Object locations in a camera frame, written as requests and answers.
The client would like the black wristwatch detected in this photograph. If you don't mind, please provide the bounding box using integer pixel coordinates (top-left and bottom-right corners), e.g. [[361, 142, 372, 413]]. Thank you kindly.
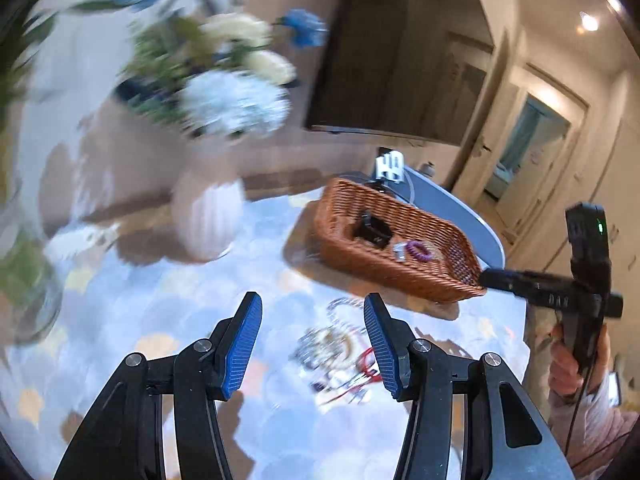
[[352, 211, 393, 247]]

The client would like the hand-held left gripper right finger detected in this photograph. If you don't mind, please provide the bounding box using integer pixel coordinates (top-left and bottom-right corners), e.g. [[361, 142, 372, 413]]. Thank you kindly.
[[363, 292, 576, 480]]

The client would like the white room door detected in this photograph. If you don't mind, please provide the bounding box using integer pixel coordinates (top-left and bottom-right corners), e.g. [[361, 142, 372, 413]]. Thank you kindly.
[[445, 30, 526, 196]]

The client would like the silver chain necklace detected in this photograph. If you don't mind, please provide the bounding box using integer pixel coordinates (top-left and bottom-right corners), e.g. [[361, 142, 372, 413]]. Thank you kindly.
[[325, 297, 368, 331]]

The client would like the dark wall television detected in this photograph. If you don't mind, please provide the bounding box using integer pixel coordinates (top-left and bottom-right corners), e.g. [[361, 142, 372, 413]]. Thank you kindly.
[[304, 0, 496, 147]]

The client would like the red cord bracelet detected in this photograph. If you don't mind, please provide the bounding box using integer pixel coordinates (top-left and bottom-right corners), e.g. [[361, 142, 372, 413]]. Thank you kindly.
[[320, 347, 381, 406]]

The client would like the small blue artificial flower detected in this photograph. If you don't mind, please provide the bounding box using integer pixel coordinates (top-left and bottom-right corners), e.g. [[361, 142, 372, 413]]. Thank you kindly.
[[282, 8, 328, 50]]

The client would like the person's right hand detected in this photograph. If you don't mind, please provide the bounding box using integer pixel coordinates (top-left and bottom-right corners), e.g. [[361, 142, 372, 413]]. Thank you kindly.
[[549, 322, 612, 406]]

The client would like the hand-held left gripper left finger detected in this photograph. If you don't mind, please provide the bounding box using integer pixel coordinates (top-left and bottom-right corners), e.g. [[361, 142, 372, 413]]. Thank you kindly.
[[54, 291, 264, 480]]

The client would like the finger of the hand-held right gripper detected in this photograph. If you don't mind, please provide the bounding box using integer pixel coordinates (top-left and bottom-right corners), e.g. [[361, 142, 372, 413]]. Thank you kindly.
[[479, 268, 526, 298]]

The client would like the white ribbed vase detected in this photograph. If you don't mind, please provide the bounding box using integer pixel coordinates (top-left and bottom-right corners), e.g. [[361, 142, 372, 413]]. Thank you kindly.
[[172, 170, 244, 262]]

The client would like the white flower bouquet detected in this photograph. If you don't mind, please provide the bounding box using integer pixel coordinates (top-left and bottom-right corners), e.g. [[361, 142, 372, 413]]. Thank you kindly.
[[112, 12, 298, 138]]

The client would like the pastel scale-patterned tablecloth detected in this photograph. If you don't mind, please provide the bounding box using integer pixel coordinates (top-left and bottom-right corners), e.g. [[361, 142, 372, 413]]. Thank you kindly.
[[0, 190, 528, 480]]

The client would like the person's right forearm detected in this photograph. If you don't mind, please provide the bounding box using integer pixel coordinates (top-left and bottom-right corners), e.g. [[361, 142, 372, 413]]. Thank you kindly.
[[547, 385, 640, 480]]

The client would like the silver and pearl bracelet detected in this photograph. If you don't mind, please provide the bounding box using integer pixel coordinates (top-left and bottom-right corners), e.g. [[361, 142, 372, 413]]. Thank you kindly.
[[291, 326, 370, 370]]

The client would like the grey oval side table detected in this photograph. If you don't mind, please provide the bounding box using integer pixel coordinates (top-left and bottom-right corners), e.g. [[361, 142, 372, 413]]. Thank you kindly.
[[395, 164, 506, 267]]

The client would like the brown wicker basket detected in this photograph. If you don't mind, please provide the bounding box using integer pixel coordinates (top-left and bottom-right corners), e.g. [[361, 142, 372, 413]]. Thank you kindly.
[[312, 176, 487, 303]]

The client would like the white wardrobe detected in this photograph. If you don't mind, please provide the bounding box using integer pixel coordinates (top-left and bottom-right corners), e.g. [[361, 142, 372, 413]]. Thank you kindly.
[[505, 75, 640, 286]]

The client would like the glass vase with plant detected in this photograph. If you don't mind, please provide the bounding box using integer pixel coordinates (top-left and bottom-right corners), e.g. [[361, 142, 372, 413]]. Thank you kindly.
[[0, 180, 63, 346]]

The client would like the white clamp device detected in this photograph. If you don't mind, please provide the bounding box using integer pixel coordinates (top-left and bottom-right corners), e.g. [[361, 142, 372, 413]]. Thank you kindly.
[[374, 149, 406, 183]]

